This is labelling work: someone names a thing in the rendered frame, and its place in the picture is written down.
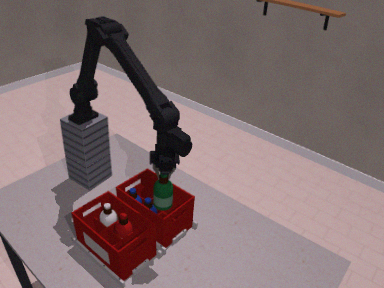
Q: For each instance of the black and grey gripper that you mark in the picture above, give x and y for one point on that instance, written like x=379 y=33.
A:
x=156 y=164

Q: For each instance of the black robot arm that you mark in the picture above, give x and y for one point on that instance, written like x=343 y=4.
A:
x=165 y=121

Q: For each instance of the red crate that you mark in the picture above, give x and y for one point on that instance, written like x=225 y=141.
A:
x=102 y=244
x=166 y=230

